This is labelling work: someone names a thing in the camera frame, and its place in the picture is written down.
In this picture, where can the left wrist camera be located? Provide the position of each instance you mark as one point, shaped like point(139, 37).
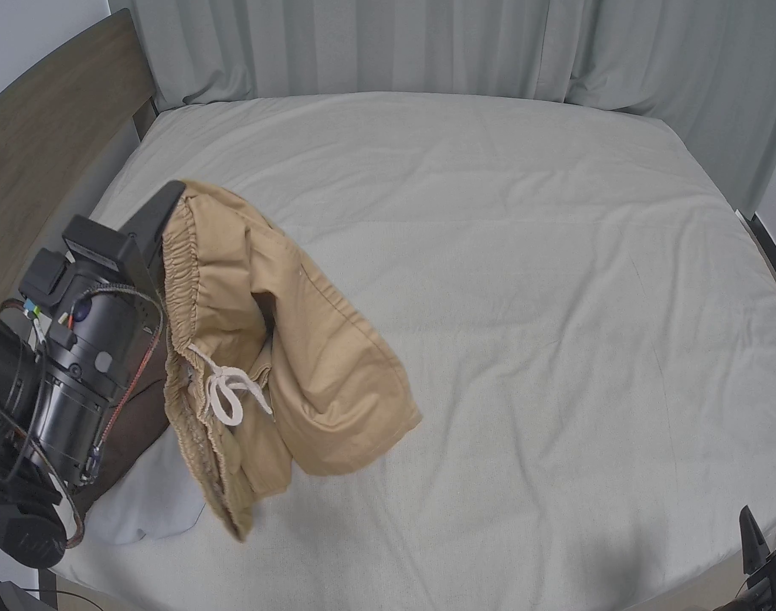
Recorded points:
point(44, 277)

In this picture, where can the tan shorts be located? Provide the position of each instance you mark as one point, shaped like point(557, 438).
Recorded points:
point(337, 366)

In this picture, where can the white garment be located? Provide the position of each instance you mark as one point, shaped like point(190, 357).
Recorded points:
point(152, 510)

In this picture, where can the brown garment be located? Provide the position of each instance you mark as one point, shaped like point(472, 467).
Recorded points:
point(139, 424)

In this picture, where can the bed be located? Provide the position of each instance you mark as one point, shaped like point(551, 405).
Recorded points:
point(522, 245)

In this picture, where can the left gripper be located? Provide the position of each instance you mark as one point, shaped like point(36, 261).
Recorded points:
point(101, 335)

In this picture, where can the pale green curtain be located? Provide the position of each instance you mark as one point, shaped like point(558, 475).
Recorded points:
point(337, 23)
point(681, 55)

